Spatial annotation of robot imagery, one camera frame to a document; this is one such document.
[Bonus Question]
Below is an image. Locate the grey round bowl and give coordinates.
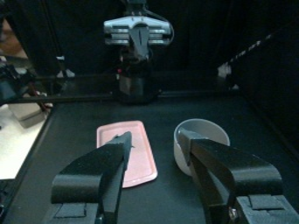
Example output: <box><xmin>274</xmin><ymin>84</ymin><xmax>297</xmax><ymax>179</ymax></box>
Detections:
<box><xmin>172</xmin><ymin>117</ymin><xmax>230</xmax><ymax>178</ymax></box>

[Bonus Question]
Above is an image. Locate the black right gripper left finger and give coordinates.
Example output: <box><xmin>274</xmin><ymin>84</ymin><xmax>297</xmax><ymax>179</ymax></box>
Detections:
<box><xmin>41</xmin><ymin>131</ymin><xmax>134</xmax><ymax>224</ymax></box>

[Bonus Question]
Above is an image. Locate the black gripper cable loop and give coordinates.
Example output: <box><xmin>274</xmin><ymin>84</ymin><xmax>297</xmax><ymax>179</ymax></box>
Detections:
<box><xmin>144</xmin><ymin>8</ymin><xmax>176</xmax><ymax>46</ymax></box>

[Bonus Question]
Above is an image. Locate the black camera gear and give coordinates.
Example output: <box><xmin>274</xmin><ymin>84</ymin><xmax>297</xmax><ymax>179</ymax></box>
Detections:
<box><xmin>0</xmin><ymin>62</ymin><xmax>38</xmax><ymax>104</ymax></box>

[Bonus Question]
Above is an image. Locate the grey cardboard box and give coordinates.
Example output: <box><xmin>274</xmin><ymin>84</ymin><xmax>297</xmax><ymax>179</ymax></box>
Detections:
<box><xmin>6</xmin><ymin>101</ymin><xmax>49</xmax><ymax>130</ymax></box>

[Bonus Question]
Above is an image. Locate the white tripod foot bracket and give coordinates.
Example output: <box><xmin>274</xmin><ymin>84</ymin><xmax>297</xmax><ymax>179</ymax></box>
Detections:
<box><xmin>54</xmin><ymin>55</ymin><xmax>77</xmax><ymax>79</ymax></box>

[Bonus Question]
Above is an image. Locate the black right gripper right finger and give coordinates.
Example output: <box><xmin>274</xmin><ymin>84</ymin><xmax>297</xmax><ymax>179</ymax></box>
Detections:
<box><xmin>177</xmin><ymin>127</ymin><xmax>299</xmax><ymax>224</ymax></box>

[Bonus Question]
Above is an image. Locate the person's blurry face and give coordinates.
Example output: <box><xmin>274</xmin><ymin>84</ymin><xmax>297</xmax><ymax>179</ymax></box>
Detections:
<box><xmin>0</xmin><ymin>18</ymin><xmax>29</xmax><ymax>60</ymax></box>

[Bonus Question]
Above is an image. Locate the black frame rail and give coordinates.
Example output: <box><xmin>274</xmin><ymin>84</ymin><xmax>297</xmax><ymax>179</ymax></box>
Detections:
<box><xmin>0</xmin><ymin>88</ymin><xmax>244</xmax><ymax>105</ymax></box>

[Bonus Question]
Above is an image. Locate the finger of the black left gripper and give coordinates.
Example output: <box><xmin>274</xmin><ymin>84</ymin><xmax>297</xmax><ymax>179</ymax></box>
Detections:
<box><xmin>128</xmin><ymin>23</ymin><xmax>141</xmax><ymax>60</ymax></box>
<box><xmin>138</xmin><ymin>23</ymin><xmax>152</xmax><ymax>60</ymax></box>

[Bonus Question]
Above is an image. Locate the pink rectangular plastic tray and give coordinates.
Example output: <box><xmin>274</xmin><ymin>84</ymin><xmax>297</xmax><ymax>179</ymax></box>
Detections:
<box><xmin>96</xmin><ymin>120</ymin><xmax>158</xmax><ymax>189</ymax></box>

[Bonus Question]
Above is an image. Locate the white side table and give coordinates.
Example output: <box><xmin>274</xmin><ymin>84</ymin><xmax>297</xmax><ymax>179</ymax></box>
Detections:
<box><xmin>0</xmin><ymin>103</ymin><xmax>52</xmax><ymax>180</ymax></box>

